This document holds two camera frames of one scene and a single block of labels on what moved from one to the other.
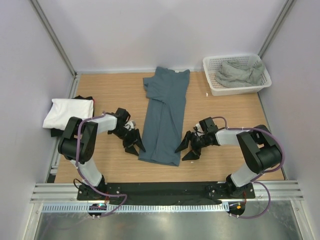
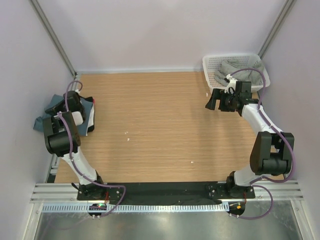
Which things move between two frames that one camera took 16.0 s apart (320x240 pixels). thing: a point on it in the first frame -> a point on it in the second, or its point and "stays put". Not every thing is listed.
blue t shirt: [161, 135] -> [56, 100]
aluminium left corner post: [54, 37] stays put
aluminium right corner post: [277, 26] stays put
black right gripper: [191, 155] -> [219, 94]
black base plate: [164, 192] stays put
